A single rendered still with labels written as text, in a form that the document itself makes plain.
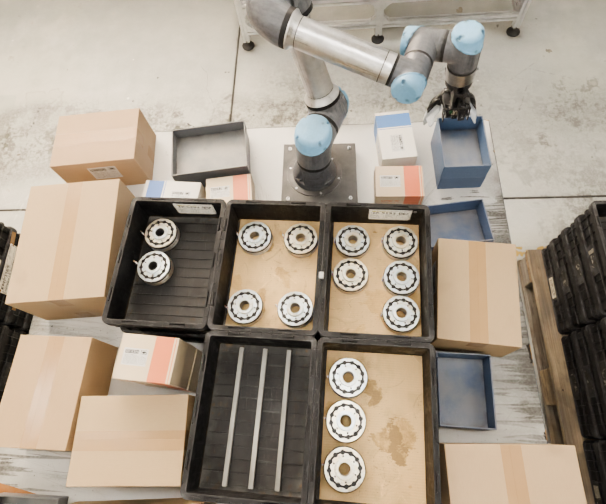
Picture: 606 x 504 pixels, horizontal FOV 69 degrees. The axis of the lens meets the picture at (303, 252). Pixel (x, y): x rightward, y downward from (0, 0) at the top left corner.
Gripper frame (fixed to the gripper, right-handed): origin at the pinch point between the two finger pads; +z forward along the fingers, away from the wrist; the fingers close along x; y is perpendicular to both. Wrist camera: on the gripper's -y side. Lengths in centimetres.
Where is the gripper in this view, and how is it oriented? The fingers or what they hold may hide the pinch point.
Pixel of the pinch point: (448, 121)
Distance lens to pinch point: 148.3
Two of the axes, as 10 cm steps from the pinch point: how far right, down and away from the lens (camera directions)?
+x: 9.9, -0.3, -1.7
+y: -0.4, 9.2, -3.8
